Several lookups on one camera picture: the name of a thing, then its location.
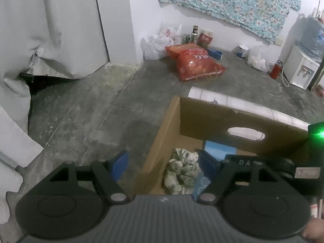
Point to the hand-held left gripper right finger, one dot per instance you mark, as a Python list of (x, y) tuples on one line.
[(206, 165)]

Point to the blue water jug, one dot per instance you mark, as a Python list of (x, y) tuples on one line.
[(311, 38)]

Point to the white curtain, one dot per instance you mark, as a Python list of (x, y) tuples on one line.
[(50, 30)]

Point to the brown cardboard box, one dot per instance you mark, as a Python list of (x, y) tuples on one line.
[(202, 116)]

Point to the large red snack bag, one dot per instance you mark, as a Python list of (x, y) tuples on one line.
[(197, 65)]

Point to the red thermos bottle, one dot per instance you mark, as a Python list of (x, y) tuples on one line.
[(275, 70)]

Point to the white bedsheet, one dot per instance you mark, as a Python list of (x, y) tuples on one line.
[(15, 151)]

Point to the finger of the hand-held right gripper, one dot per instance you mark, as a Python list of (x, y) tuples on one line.
[(243, 160)]

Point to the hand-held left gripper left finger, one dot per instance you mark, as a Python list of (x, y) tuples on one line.
[(120, 164)]

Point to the blue white tissue pack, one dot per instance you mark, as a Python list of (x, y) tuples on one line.
[(217, 149)]

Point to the red box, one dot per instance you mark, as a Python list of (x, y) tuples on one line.
[(205, 39)]

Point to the dark tall bottle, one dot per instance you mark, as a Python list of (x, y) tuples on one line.
[(195, 34)]

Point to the white red-print plastic bag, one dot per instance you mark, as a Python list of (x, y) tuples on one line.
[(168, 33)]

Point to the white wall socket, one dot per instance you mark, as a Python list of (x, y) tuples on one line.
[(279, 42)]

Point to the crumpled white plastic bag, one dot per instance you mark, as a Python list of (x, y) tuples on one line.
[(257, 60)]

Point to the person's right hand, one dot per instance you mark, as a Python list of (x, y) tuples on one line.
[(315, 229)]

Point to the teal floral wall cloth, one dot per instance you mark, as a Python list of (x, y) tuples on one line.
[(227, 0)]

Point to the white water dispenser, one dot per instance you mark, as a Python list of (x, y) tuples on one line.
[(298, 65)]

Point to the white blue kettle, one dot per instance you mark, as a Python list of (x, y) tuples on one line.
[(241, 50)]

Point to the green leaf print cloth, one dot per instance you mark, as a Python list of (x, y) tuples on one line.
[(179, 172)]

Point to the plain white plastic bag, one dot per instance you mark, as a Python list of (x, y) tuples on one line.
[(154, 46)]

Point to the light blue wipes packet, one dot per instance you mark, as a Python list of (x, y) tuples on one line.
[(201, 184)]

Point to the orange snack bag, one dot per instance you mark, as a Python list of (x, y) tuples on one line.
[(177, 49)]

